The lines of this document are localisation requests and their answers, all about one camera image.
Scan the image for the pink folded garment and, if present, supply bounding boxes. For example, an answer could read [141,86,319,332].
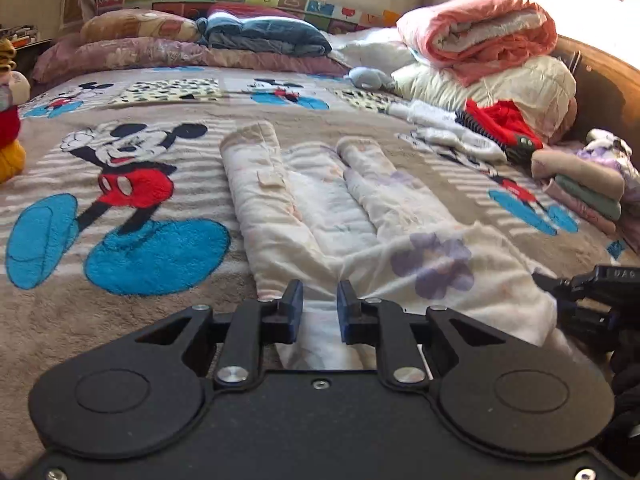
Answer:
[542,180,618,236]

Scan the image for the cream folded garment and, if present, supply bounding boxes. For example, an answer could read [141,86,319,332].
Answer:
[0,70,32,108]

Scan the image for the cartoon mouse printed blanket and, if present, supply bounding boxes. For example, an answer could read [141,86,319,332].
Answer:
[0,62,640,466]

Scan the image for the cluttered side table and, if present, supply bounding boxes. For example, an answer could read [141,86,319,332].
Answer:
[0,24,40,50]

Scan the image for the white floral quilted pants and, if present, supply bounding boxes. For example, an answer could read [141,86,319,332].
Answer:
[220,121,576,371]

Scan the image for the wooden headboard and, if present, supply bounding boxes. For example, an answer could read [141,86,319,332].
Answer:
[552,34,640,171]

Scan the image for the blue quilt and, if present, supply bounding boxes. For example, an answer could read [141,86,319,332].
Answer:
[196,10,332,58]

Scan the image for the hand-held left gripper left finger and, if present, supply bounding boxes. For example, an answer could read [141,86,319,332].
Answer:
[134,279,305,391]

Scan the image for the red and black garment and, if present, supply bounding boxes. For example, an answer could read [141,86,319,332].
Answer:
[455,99,545,166]

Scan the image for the white fluffy garment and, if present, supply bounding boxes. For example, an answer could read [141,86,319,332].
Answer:
[387,100,508,163]

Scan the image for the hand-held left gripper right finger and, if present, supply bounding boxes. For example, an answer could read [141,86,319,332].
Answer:
[336,280,507,389]

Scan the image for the beige folded garment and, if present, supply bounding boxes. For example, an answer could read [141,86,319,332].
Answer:
[530,149,626,200]

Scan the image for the dark red pillow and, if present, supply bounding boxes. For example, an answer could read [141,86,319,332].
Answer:
[205,2,308,23]

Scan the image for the green folded garment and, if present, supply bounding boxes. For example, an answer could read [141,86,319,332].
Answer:
[554,175,623,221]

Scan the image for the pink fleece blanket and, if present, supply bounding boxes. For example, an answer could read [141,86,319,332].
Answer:
[396,0,558,86]

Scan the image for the cream duvet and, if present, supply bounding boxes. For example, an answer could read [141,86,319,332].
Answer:
[392,55,578,143]

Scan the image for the red knitted garment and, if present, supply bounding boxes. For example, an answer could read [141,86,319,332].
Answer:
[0,105,22,147]

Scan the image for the beige floral pillow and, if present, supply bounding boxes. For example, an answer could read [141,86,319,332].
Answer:
[80,9,202,45]

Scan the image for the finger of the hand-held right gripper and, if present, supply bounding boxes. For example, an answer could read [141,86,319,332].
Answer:
[532,270,597,306]
[552,302,621,357]

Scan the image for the yellow knitted garment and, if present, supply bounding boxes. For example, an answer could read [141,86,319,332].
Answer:
[0,139,27,185]

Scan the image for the white pillow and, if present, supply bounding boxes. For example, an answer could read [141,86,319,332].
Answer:
[327,27,417,68]

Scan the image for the lilac floral garment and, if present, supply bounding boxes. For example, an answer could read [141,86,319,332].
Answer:
[575,129,640,256]

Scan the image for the pink floral quilt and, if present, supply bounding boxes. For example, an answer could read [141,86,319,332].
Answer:
[32,35,351,83]

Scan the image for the grey blue plush toy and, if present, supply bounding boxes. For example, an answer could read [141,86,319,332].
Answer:
[347,66,396,92]

